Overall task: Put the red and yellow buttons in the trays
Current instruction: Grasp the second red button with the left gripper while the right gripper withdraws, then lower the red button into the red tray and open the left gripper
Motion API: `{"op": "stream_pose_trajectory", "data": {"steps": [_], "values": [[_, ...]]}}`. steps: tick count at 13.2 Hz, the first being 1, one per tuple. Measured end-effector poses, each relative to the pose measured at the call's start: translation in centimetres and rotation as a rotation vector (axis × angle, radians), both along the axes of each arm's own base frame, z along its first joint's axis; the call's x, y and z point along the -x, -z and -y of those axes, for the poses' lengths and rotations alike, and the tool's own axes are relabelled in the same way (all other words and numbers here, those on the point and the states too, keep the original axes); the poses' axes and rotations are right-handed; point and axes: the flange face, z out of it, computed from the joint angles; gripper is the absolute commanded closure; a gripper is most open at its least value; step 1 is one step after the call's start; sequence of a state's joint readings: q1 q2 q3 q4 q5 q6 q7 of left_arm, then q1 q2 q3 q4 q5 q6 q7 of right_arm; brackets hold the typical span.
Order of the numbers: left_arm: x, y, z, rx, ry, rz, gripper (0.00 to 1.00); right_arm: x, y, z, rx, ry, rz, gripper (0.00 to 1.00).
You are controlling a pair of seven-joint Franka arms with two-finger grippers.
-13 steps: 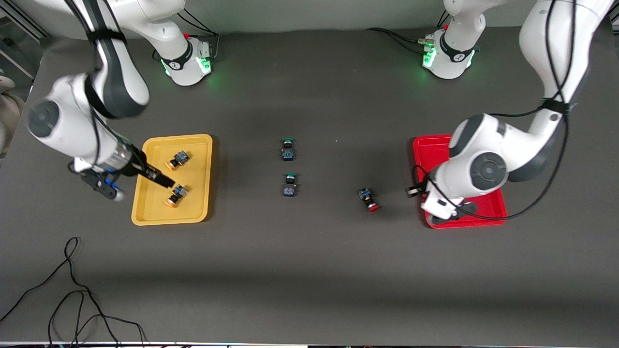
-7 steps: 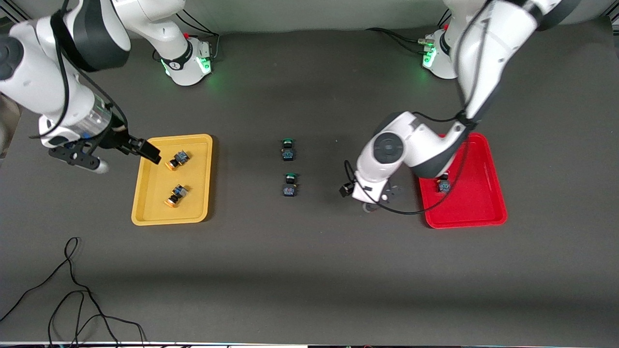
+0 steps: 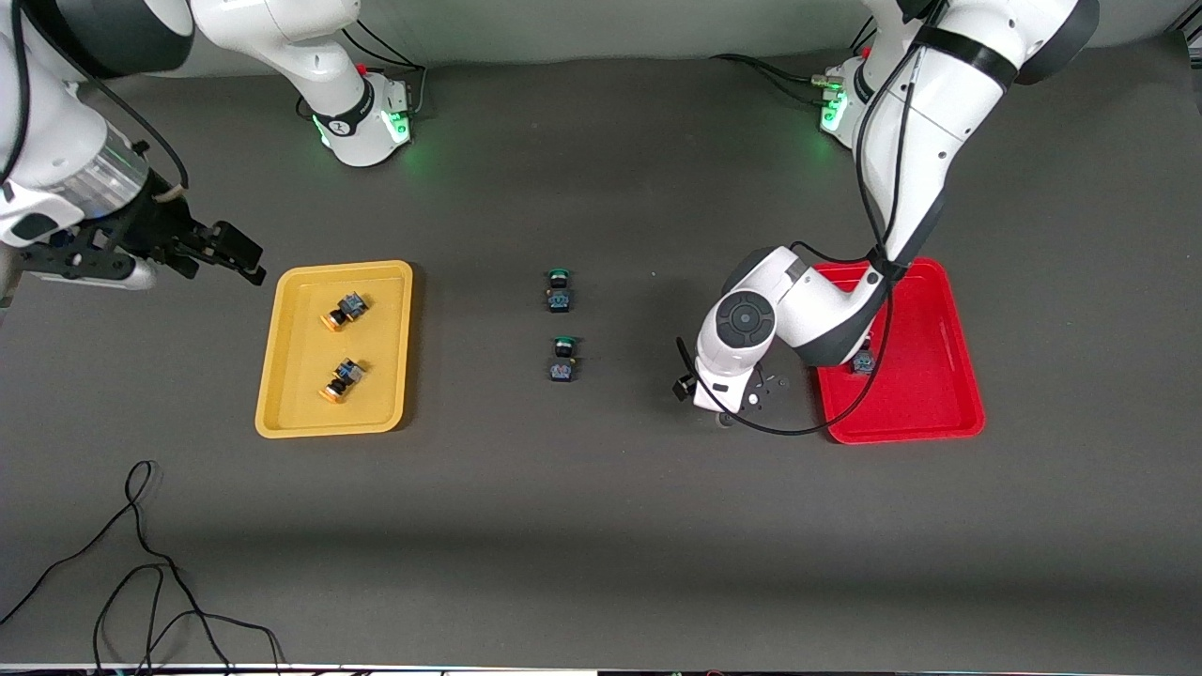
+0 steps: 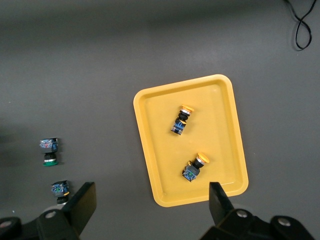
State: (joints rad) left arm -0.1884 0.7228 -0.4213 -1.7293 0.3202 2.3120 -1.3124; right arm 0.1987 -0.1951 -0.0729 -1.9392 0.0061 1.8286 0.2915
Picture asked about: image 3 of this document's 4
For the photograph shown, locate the yellow mushroom push button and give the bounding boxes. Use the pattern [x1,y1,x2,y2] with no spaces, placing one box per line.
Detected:
[319,358,366,404]
[320,292,370,332]

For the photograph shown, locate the yellow plastic tray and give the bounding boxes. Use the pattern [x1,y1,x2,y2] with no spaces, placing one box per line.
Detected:
[254,260,415,439]

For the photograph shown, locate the red plastic tray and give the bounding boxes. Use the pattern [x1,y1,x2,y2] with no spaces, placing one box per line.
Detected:
[812,257,987,444]

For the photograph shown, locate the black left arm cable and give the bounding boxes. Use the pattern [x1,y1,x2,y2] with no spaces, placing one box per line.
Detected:
[676,42,926,438]

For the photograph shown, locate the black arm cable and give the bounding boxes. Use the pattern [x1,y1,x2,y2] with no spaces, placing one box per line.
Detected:
[0,0,191,193]
[676,42,926,438]

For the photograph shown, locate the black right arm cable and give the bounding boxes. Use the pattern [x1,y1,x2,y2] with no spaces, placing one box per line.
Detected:
[0,0,191,193]

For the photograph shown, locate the black right base cables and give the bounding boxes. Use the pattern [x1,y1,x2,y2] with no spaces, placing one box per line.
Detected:
[296,23,428,118]

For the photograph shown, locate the black base cables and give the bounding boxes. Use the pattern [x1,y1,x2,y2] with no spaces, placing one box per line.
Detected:
[709,52,846,106]
[296,23,428,118]

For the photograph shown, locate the loose black table cable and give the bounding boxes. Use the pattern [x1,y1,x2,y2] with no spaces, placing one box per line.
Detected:
[0,459,285,676]

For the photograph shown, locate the black left base cables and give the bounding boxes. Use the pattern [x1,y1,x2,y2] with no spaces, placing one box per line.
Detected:
[709,52,846,106]

